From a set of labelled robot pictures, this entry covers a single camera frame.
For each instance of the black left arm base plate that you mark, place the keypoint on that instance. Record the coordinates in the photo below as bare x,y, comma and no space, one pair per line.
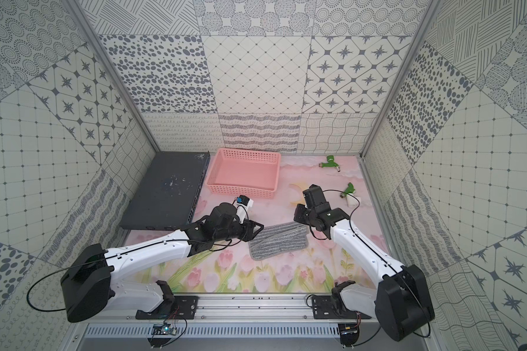
181,306

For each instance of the aluminium mounting rail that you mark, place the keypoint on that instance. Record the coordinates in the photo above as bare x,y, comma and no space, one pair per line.
233,308

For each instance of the pink perforated plastic basket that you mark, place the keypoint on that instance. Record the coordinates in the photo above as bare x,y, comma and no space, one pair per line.
244,172

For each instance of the grey striped square dishcloth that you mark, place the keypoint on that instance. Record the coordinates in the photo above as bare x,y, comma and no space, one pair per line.
278,239

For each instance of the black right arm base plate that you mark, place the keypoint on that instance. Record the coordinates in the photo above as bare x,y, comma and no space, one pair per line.
325,307

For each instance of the green tap with brass thread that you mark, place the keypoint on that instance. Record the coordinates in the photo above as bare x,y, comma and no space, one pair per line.
348,191

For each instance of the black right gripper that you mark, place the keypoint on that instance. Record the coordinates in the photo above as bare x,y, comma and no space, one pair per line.
297,213

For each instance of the white plastic pipe elbow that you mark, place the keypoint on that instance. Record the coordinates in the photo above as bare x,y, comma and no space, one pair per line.
352,201

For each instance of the small green circuit board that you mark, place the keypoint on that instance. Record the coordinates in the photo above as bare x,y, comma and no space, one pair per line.
164,330

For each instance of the green tap with silver nozzle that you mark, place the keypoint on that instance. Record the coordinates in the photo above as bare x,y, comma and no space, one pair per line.
330,163

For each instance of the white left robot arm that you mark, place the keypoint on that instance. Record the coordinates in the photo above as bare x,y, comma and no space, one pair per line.
96,280

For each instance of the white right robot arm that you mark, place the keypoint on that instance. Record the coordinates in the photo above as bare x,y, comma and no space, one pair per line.
401,302

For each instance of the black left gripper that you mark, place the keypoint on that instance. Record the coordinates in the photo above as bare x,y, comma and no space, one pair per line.
249,230

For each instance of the blue network switch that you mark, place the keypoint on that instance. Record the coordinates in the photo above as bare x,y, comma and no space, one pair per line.
167,196

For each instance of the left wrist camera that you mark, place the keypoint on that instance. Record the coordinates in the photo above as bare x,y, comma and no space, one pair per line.
244,201

